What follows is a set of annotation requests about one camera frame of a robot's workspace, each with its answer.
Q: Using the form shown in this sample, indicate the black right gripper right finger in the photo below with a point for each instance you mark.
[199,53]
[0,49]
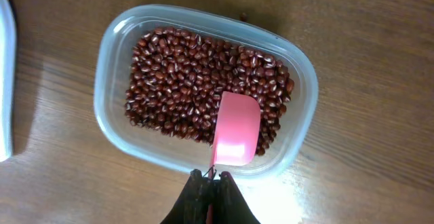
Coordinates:
[229,205]

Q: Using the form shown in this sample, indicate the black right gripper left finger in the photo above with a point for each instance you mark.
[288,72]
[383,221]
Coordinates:
[192,204]

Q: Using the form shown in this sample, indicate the pink measuring scoop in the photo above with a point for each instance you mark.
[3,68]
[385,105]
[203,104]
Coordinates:
[236,134]

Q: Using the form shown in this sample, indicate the white digital kitchen scale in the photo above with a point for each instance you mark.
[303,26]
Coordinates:
[7,73]

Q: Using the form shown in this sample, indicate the red adzuki beans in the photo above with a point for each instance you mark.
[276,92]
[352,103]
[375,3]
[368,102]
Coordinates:
[177,78]

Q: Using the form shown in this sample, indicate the clear plastic bean container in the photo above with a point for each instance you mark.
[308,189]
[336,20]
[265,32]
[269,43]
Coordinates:
[113,79]

